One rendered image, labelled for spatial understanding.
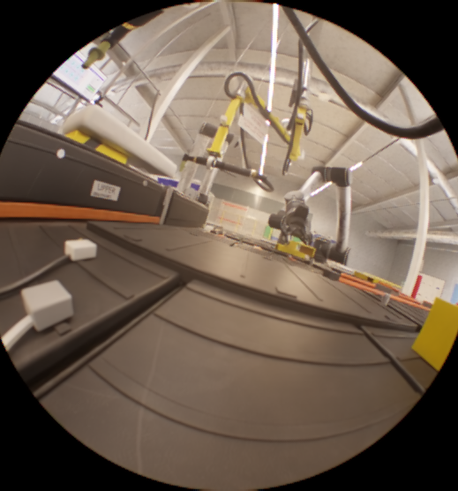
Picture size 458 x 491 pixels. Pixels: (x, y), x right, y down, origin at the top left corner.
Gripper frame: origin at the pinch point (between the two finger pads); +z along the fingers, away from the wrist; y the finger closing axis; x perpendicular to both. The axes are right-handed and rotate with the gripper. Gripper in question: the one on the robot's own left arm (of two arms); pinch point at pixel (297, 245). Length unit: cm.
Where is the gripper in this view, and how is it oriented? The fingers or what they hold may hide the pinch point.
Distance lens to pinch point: 64.1
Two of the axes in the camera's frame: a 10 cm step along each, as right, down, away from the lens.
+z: -3.0, 6.7, -6.8
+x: 1.4, -6.8, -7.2
